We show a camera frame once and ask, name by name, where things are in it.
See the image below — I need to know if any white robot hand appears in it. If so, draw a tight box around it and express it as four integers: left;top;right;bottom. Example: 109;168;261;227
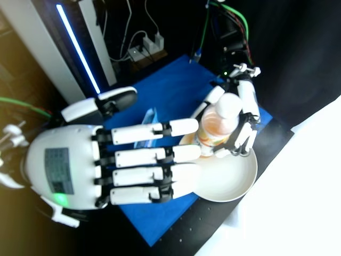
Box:
189;78;262;158
23;86;204;209

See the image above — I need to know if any orange juice bottle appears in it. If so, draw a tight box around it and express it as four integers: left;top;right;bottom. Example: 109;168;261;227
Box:
193;94;243;158

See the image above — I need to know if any blue plastic snack bag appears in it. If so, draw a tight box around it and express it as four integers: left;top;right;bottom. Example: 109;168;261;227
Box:
134;106;161;149

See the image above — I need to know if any white round plate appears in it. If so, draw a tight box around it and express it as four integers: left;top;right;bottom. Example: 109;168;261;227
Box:
178;132;258;203

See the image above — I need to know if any white column with blue light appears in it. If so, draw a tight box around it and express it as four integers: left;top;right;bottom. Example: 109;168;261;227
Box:
0;0;118;105

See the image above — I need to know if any white plug adapter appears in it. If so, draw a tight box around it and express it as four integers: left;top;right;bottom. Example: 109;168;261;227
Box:
142;31;165;53

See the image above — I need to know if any white power strip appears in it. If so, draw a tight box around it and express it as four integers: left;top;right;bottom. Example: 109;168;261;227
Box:
127;44;167;62

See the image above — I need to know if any green cable on arm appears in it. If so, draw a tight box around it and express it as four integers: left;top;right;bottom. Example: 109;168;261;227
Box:
199;0;250;55
0;97;53;118

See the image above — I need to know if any white power cable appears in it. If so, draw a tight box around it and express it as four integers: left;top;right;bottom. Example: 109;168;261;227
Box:
108;0;160;62

